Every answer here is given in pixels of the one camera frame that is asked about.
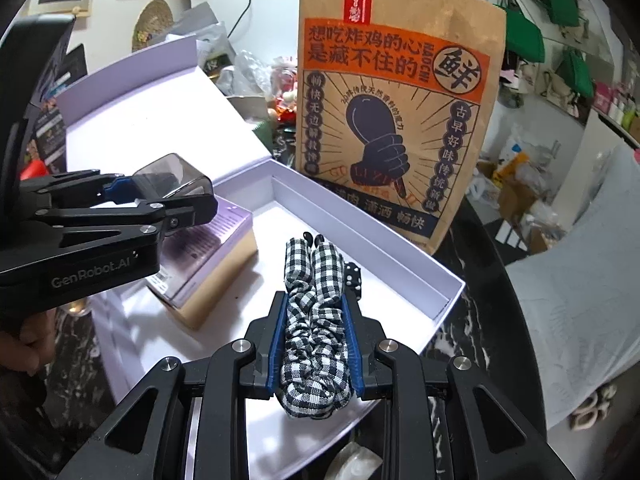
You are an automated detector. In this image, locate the clear plastic bag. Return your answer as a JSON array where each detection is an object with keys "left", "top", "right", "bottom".
[{"left": 232, "top": 50, "right": 273, "bottom": 96}]

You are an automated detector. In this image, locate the grey plastic bag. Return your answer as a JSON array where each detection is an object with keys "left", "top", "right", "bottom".
[{"left": 172, "top": 2, "right": 236, "bottom": 68}]

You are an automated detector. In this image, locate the grey embossed sheet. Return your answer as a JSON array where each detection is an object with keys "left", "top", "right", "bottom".
[{"left": 505, "top": 147, "right": 640, "bottom": 431}]

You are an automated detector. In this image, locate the pile of cardboard boxes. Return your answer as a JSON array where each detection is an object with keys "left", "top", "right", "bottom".
[{"left": 475, "top": 150, "right": 551, "bottom": 261}]

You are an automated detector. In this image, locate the person's left hand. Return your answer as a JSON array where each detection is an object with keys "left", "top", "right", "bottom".
[{"left": 0, "top": 310, "right": 57, "bottom": 377}]

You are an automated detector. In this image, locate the round woven mat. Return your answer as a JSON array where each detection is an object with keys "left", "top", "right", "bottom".
[{"left": 131, "top": 0, "right": 176, "bottom": 53}]

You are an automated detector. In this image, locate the pair of slippers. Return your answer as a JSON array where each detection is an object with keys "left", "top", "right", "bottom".
[{"left": 570, "top": 382, "right": 618, "bottom": 431}]

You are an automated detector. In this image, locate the white refrigerator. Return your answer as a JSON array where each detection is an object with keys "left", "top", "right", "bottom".
[{"left": 190, "top": 0, "right": 311, "bottom": 61}]

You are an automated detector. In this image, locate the red white plush toy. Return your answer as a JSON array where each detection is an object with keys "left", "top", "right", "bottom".
[{"left": 270, "top": 57, "right": 301, "bottom": 123}]

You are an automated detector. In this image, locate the smoky transparent case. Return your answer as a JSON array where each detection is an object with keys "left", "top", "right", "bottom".
[{"left": 134, "top": 152, "right": 215, "bottom": 201}]

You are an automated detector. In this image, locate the black white checkered scrunchie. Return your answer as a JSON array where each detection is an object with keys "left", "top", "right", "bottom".
[{"left": 279, "top": 232, "right": 353, "bottom": 418}]

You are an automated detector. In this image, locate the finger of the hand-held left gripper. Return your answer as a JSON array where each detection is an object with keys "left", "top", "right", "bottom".
[
  {"left": 30, "top": 193, "right": 219, "bottom": 251},
  {"left": 17, "top": 167, "right": 147, "bottom": 217}
]

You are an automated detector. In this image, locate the lavender gift box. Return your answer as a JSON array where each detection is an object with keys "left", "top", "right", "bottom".
[{"left": 56, "top": 35, "right": 467, "bottom": 476}]

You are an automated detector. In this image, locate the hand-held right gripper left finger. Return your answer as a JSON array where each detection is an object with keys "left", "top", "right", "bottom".
[{"left": 55, "top": 290, "right": 291, "bottom": 480}]

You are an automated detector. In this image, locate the black printed box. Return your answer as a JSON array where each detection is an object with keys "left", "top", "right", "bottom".
[{"left": 30, "top": 42, "right": 88, "bottom": 171}]

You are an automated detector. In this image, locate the purple and tan box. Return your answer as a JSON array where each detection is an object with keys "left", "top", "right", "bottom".
[{"left": 146, "top": 197, "right": 259, "bottom": 330}]

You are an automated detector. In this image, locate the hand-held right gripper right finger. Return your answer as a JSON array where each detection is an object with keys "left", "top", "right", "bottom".
[{"left": 340, "top": 292, "right": 576, "bottom": 480}]

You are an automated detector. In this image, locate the row of bottles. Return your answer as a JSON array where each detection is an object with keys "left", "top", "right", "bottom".
[{"left": 592, "top": 80, "right": 640, "bottom": 136}]

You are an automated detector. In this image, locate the black power cable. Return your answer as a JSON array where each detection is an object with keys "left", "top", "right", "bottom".
[{"left": 235, "top": 0, "right": 261, "bottom": 26}]

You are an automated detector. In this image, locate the printed brown paper bag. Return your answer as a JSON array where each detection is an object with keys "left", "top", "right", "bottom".
[{"left": 292, "top": 0, "right": 508, "bottom": 256}]

